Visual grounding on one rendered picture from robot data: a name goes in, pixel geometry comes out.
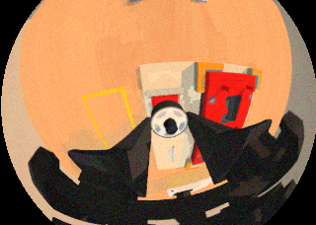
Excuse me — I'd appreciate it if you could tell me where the small black and white wheel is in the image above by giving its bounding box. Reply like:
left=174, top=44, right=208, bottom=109
left=150, top=100, right=189, bottom=138

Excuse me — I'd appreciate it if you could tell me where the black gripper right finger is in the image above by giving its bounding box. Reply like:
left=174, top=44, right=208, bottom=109
left=187, top=111, right=273, bottom=185

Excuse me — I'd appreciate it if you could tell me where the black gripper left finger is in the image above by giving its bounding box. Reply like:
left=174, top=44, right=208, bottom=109
left=67, top=117, right=151, bottom=197

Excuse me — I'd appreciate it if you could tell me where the yellow rectangular outline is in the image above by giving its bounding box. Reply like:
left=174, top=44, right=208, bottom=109
left=82, top=87, right=135, bottom=149

